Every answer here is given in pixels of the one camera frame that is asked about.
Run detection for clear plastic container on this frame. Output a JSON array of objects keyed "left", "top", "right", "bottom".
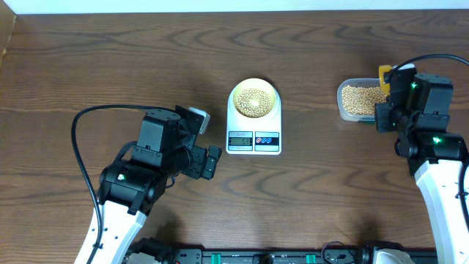
[{"left": 337, "top": 78, "right": 386, "bottom": 122}]

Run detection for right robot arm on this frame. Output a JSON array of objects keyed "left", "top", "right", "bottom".
[{"left": 374, "top": 64, "right": 468, "bottom": 263}]

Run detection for yellow plastic measuring scoop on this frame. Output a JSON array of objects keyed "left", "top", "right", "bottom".
[{"left": 378, "top": 65, "right": 393, "bottom": 96}]

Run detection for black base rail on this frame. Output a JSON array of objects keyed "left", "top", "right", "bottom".
[{"left": 124, "top": 237, "right": 437, "bottom": 264}]

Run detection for left black cable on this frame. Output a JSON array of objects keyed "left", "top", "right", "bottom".
[{"left": 70, "top": 104, "right": 177, "bottom": 264}]

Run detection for white digital kitchen scale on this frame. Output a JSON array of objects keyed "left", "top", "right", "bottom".
[{"left": 226, "top": 85, "right": 282, "bottom": 155}]

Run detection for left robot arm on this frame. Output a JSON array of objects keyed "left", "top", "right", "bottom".
[{"left": 71, "top": 106, "right": 222, "bottom": 263}]

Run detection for soybeans in container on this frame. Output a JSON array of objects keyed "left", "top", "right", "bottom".
[{"left": 341, "top": 85, "right": 386, "bottom": 115}]

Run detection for soybeans in bowl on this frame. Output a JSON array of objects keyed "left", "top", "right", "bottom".
[{"left": 234, "top": 88, "right": 274, "bottom": 118}]

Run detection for pale yellow plastic bowl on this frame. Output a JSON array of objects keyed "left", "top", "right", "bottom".
[{"left": 232, "top": 78, "right": 276, "bottom": 115}]

